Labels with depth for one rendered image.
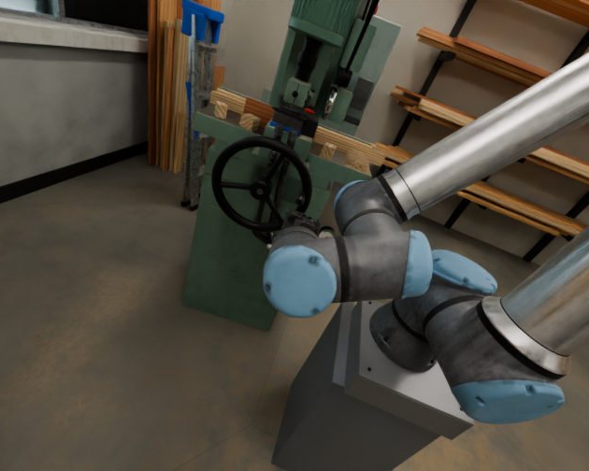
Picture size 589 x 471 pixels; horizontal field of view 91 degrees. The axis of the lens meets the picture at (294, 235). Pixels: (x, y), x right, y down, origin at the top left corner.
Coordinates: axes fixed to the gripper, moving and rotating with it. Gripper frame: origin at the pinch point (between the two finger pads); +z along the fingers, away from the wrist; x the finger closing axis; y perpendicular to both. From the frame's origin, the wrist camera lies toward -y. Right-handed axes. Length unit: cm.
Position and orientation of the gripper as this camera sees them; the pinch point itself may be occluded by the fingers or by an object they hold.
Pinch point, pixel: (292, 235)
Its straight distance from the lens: 70.9
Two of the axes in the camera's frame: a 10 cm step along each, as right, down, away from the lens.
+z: -0.1, -2.2, 9.8
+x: -9.5, -3.2, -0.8
